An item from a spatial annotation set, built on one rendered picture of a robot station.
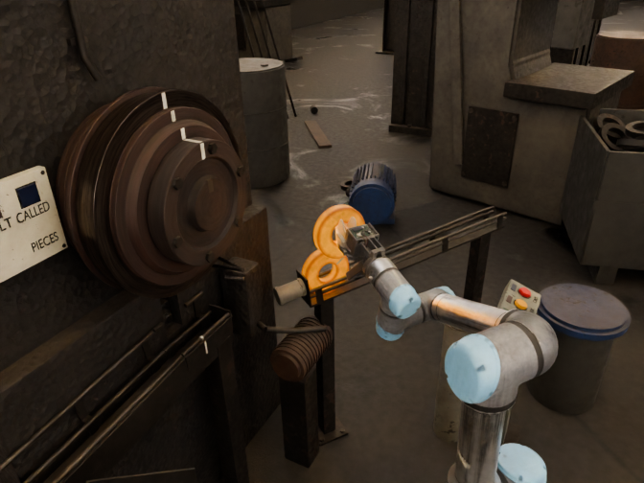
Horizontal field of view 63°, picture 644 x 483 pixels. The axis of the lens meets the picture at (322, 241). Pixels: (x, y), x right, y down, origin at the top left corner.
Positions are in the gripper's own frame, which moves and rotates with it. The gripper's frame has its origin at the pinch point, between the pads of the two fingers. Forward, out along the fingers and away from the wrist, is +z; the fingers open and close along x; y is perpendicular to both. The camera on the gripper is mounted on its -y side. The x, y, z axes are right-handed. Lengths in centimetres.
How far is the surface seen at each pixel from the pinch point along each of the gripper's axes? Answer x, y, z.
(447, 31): -172, -21, 168
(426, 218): -142, -123, 108
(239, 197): 30.6, 18.8, -1.3
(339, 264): -4.3, -19.5, 2.9
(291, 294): 13.2, -24.3, 0.5
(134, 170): 54, 35, -6
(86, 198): 63, 31, -7
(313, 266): 4.9, -17.8, 3.3
